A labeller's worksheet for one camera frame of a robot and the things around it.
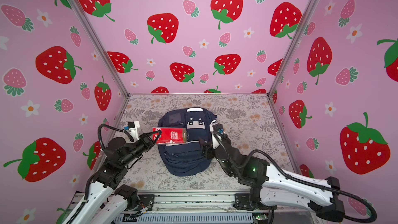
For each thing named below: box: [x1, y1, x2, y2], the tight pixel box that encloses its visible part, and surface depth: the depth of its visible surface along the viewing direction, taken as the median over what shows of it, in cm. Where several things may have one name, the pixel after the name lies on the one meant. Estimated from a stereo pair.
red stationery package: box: [152, 127, 190, 145], surface depth 74 cm
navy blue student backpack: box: [158, 107, 218, 177], surface depth 83 cm
